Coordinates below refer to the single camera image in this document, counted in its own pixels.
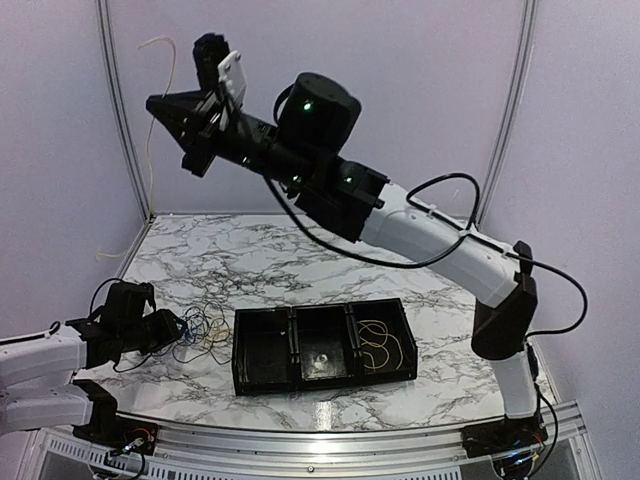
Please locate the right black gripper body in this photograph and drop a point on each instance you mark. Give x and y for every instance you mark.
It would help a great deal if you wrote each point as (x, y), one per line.
(201, 151)

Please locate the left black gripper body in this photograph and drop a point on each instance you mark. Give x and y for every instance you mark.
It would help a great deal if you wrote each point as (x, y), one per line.
(156, 338)

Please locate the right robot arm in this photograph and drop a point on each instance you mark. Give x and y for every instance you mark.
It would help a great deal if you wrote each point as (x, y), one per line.
(297, 155)

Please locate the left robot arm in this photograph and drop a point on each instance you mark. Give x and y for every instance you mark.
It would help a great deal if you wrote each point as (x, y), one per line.
(38, 387)

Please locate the black three-compartment tray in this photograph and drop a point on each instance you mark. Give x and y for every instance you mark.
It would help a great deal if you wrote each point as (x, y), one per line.
(322, 347)

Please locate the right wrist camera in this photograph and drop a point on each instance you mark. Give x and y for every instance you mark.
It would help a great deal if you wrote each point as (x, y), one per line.
(217, 64)

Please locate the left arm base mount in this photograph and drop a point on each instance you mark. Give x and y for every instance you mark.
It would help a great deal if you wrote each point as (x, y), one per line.
(119, 432)

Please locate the left aluminium corner post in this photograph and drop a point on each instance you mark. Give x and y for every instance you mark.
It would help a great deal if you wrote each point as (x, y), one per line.
(107, 43)

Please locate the aluminium corner post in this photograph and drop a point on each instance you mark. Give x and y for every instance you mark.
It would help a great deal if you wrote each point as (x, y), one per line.
(107, 43)
(516, 88)

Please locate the right aluminium corner post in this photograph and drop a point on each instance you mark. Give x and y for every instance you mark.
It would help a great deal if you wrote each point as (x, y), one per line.
(516, 88)

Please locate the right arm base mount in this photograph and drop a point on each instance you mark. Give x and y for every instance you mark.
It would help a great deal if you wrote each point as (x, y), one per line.
(502, 435)

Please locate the aluminium front rail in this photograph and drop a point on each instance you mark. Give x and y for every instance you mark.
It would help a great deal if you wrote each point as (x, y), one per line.
(184, 451)

